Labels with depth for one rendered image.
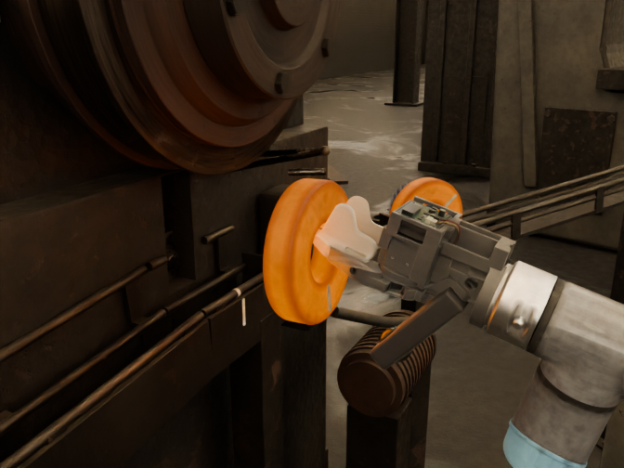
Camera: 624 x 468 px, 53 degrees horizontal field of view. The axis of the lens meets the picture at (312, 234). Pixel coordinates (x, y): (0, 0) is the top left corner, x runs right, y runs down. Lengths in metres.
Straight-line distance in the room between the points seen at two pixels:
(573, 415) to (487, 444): 1.22
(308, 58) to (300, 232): 0.26
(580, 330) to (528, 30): 2.90
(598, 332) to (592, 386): 0.05
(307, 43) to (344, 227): 0.28
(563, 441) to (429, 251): 0.21
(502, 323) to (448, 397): 1.41
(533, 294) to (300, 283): 0.22
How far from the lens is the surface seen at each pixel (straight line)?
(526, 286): 0.60
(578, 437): 0.65
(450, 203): 1.25
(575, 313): 0.60
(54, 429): 0.68
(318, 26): 0.84
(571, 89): 3.38
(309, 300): 0.66
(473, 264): 0.61
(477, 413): 1.95
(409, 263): 0.61
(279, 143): 1.11
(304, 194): 0.63
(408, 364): 1.13
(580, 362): 0.60
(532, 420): 0.65
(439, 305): 0.62
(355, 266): 0.62
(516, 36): 3.48
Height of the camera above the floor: 1.05
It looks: 18 degrees down
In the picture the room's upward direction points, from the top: straight up
